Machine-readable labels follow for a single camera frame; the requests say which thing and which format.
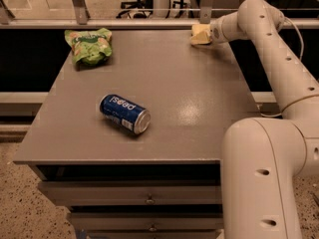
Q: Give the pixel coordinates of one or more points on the green chip bag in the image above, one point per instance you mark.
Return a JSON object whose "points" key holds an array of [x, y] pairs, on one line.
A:
{"points": [[90, 47]]}

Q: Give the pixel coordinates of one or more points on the blue pepsi can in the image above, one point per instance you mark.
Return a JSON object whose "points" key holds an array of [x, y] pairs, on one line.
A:
{"points": [[125, 113]]}

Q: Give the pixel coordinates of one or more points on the metal window rail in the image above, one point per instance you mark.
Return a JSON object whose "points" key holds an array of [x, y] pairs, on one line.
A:
{"points": [[115, 24]]}

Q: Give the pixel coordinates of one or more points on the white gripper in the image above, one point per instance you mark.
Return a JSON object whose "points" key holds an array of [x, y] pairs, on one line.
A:
{"points": [[215, 33]]}

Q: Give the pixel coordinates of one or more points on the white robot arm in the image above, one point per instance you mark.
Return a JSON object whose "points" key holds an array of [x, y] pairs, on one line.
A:
{"points": [[261, 156]]}

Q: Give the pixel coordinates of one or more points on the yellow sponge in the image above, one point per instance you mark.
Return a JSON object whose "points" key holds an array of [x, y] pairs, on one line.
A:
{"points": [[200, 34]]}

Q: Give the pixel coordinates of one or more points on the black office chair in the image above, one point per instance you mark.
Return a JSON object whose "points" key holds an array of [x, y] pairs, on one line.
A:
{"points": [[138, 0]]}

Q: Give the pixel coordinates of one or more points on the grey drawer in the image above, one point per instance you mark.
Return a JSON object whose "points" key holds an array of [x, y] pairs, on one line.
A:
{"points": [[150, 222], [103, 193]]}

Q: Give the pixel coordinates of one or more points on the grey drawer cabinet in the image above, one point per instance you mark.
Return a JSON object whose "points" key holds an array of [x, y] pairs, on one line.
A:
{"points": [[132, 147]]}

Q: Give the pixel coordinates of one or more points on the top grey drawer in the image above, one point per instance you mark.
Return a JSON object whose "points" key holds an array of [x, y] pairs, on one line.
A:
{"points": [[103, 193]]}

